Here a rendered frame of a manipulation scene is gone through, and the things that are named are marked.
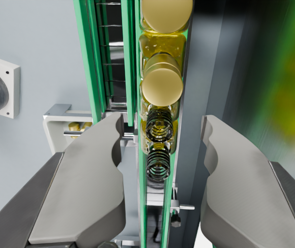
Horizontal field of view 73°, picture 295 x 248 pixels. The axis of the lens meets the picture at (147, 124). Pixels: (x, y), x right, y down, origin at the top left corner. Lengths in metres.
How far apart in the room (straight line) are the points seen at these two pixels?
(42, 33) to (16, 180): 0.65
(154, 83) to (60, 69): 0.51
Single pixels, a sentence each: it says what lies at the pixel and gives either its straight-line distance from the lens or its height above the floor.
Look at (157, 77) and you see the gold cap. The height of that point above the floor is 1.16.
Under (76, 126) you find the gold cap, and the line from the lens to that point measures 0.67.
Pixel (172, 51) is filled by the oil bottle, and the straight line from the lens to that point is 0.23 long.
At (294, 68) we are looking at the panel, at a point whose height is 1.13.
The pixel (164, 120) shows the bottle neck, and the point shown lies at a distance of 0.20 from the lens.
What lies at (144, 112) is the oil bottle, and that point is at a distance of 0.26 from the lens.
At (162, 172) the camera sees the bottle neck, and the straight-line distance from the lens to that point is 0.26.
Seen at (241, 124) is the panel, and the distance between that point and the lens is 0.32.
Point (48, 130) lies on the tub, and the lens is 0.66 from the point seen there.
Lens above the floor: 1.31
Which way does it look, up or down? 58 degrees down
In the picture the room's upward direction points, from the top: 174 degrees counter-clockwise
